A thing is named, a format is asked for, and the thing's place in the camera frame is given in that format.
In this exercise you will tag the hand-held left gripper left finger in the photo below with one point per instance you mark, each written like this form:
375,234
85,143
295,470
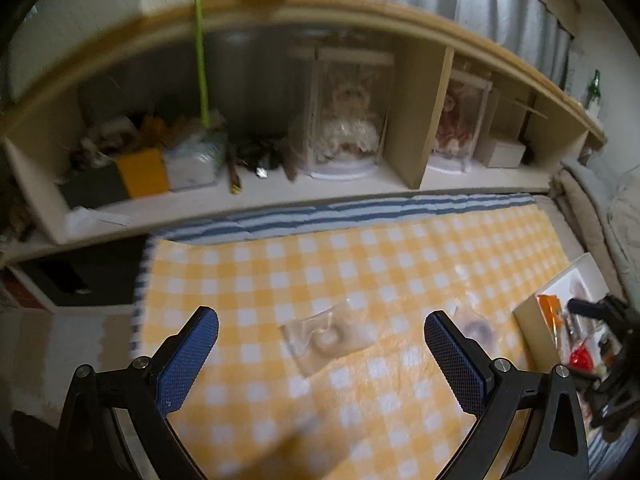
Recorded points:
187,360

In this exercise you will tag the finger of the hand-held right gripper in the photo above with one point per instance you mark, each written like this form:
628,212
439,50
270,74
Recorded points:
595,308

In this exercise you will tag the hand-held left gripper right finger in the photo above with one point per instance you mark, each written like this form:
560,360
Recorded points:
452,360

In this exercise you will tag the small clear donut packet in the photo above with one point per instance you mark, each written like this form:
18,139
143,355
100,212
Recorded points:
475,330

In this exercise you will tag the orange snack packet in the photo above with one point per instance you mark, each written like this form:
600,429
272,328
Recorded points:
552,317

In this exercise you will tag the red snack packet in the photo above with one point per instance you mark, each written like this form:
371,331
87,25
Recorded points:
582,358

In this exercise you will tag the white cardboard box tray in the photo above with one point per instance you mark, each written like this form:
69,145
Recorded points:
535,322

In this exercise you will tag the clear packet pale round snack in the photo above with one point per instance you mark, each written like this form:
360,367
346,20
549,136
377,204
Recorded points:
325,340

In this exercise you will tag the beige folded blanket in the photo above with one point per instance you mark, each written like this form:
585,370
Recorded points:
582,210

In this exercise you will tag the yellow checked tablecloth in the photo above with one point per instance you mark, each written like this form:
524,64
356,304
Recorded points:
250,280

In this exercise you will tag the foam puzzle floor mat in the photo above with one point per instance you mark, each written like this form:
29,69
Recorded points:
55,360

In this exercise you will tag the grey folded blanket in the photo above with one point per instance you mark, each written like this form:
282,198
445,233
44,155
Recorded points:
595,172

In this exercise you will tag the white paper sheet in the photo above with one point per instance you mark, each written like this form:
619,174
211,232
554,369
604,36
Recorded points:
97,219

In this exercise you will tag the dark brown bag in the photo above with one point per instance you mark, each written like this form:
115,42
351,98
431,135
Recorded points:
32,440

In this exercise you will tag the small white box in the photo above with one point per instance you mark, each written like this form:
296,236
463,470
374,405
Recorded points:
505,154

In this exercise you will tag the red box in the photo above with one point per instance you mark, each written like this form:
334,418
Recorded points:
14,294

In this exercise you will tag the yellow box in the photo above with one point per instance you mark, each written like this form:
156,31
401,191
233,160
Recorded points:
142,174

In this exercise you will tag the white tissue box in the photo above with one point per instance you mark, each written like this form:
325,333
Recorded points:
195,165

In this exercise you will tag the dark green box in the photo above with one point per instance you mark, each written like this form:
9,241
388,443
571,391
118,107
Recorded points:
92,187

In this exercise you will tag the green glass bottle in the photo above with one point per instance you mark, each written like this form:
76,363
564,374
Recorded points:
594,90

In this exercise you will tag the clear case with red doll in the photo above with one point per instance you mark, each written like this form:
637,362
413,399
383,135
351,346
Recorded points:
457,125

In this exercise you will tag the long wooden shelf unit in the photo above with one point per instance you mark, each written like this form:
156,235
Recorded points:
415,125

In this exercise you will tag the clear case with white doll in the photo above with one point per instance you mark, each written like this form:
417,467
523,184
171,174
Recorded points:
345,120

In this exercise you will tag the light wooden frame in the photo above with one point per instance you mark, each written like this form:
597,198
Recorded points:
515,110

